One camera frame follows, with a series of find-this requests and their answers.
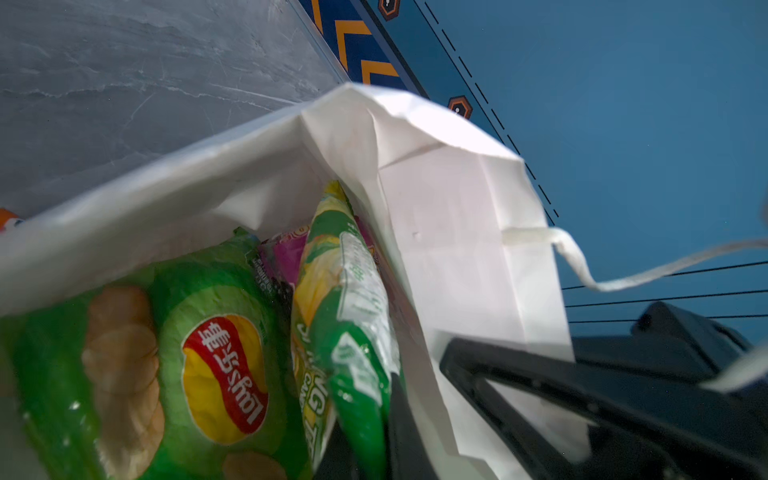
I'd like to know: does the purple grape snack bag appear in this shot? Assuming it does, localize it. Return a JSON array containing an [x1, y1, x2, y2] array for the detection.
[[259, 226, 344, 307]]

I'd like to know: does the white floral paper bag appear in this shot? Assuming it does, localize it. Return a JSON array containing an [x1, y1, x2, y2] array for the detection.
[[1, 84, 767, 479]]

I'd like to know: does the green Lay's chips bag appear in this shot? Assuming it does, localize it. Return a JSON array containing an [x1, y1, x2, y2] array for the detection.
[[1, 230, 312, 479]]

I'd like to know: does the orange snack bag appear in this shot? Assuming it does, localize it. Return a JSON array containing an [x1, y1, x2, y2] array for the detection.
[[0, 208, 24, 232]]

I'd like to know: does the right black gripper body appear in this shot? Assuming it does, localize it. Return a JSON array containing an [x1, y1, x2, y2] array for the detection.
[[440, 302, 767, 479]]

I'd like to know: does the green twin snack pack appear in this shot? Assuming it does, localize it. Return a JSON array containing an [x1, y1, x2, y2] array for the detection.
[[291, 181, 400, 479]]

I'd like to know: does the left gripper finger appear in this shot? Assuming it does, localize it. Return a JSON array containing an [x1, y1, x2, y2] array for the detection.
[[387, 373, 438, 480]]

